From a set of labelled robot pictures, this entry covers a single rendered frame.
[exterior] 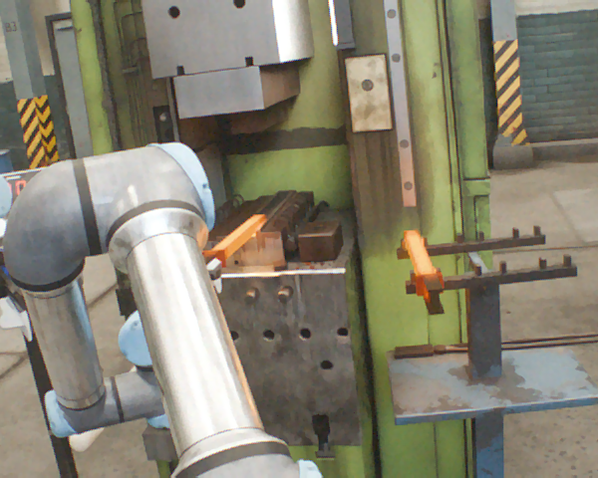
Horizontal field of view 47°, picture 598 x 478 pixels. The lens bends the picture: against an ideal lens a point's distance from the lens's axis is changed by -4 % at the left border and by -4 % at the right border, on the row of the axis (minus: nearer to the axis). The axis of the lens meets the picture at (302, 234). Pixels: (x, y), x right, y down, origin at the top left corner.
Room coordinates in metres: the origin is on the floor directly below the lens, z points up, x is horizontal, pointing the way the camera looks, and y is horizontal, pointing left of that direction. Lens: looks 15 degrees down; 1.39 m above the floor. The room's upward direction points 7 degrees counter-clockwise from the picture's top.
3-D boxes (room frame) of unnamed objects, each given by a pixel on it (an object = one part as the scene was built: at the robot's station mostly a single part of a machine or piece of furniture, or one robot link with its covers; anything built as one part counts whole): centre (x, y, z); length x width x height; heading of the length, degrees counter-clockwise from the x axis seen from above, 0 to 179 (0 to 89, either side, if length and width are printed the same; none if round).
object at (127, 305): (1.77, 0.48, 0.80); 0.06 x 0.03 x 0.14; 77
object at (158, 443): (1.77, 0.47, 0.36); 0.09 x 0.07 x 0.12; 77
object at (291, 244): (1.72, -0.01, 0.95); 0.34 x 0.03 x 0.03; 167
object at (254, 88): (1.78, 0.10, 1.32); 0.42 x 0.20 x 0.10; 167
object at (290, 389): (1.77, 0.04, 0.69); 0.56 x 0.38 x 0.45; 167
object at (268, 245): (1.78, 0.10, 0.96); 0.42 x 0.20 x 0.09; 167
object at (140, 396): (1.00, 0.26, 0.90); 0.11 x 0.08 x 0.11; 109
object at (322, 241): (1.59, -0.04, 0.95); 0.12 x 0.08 x 0.06; 167
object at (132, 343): (1.01, 0.25, 1.00); 0.11 x 0.08 x 0.09; 167
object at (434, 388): (1.30, -0.34, 0.70); 0.40 x 0.30 x 0.02; 85
